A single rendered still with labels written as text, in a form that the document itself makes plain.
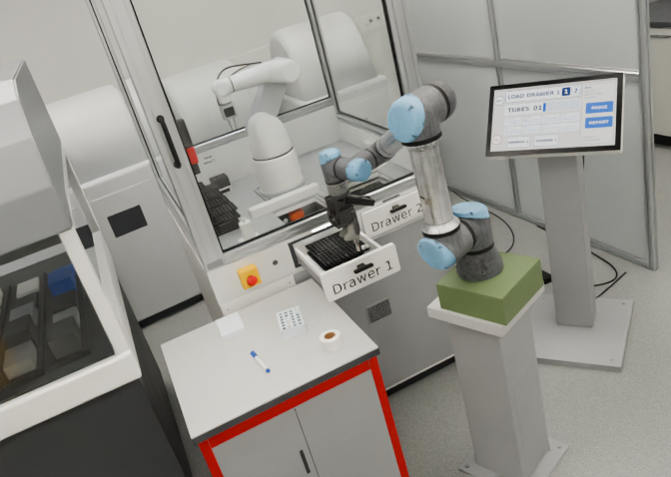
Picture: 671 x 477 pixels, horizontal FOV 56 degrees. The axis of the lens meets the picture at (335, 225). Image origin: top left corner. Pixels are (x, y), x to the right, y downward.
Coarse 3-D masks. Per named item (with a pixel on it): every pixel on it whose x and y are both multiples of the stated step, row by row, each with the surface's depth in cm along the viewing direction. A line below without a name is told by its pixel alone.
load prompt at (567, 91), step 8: (544, 88) 256; (552, 88) 254; (560, 88) 253; (568, 88) 251; (576, 88) 249; (512, 96) 262; (520, 96) 260; (528, 96) 259; (536, 96) 257; (544, 96) 255; (552, 96) 254; (560, 96) 252; (568, 96) 250; (576, 96) 249
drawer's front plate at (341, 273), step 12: (372, 252) 219; (384, 252) 221; (348, 264) 217; (384, 264) 223; (396, 264) 225; (324, 276) 214; (336, 276) 216; (348, 276) 218; (384, 276) 224; (324, 288) 216; (336, 288) 218; (348, 288) 220
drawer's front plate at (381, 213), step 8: (416, 192) 257; (392, 200) 255; (400, 200) 255; (408, 200) 256; (416, 200) 258; (376, 208) 252; (384, 208) 253; (408, 208) 258; (416, 208) 259; (360, 216) 252; (368, 216) 251; (376, 216) 253; (384, 216) 254; (392, 216) 256; (400, 216) 257; (408, 216) 259; (416, 216) 260; (368, 224) 252; (376, 224) 254; (384, 224) 255; (392, 224) 257; (400, 224) 258; (368, 232) 254; (376, 232) 255
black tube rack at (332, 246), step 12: (324, 240) 244; (336, 240) 241; (348, 240) 238; (360, 240) 236; (312, 252) 238; (324, 252) 235; (336, 252) 232; (348, 252) 230; (360, 252) 235; (324, 264) 232; (336, 264) 230
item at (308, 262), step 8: (336, 232) 252; (360, 232) 244; (312, 240) 248; (368, 240) 236; (296, 248) 245; (304, 248) 248; (304, 256) 237; (304, 264) 239; (312, 264) 230; (312, 272) 232; (320, 272) 223; (320, 280) 225
